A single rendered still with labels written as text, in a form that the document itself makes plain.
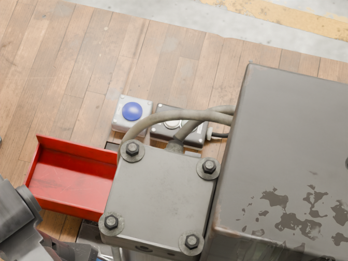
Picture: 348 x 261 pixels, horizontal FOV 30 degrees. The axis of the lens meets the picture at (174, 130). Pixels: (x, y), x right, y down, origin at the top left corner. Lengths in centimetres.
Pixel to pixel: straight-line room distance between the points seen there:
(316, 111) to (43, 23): 102
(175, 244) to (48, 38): 90
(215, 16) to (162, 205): 200
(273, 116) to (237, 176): 5
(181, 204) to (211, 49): 83
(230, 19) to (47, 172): 144
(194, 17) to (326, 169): 210
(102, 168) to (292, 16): 149
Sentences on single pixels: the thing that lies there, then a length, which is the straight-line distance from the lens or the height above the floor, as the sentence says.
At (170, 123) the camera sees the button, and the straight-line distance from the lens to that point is 124.
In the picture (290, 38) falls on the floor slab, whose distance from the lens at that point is 252.
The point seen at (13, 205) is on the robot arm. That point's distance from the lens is 86.
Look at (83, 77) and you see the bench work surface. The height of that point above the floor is 90.
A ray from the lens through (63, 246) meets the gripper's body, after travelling 97.
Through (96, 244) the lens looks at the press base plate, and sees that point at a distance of 119.
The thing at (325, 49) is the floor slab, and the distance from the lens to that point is 253.
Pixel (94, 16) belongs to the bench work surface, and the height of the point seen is 90.
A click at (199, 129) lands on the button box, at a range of 124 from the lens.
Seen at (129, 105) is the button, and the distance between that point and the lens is 125.
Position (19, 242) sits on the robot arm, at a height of 121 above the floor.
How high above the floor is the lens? 204
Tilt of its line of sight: 64 degrees down
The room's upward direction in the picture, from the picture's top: 5 degrees clockwise
